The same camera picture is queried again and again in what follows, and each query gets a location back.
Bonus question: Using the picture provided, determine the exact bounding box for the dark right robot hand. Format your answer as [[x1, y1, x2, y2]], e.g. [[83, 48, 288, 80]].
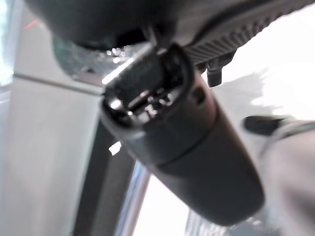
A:
[[19, 0, 315, 236]]

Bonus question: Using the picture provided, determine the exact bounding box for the dark speckled round object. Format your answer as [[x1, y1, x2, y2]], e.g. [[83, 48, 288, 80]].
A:
[[51, 34, 142, 81]]

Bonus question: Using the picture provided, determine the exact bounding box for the white cabinet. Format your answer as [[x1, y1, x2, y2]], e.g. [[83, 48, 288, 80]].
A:
[[0, 0, 105, 236]]

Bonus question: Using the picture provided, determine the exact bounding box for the dark furniture post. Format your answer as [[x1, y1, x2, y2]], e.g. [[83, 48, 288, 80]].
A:
[[80, 118, 151, 236]]

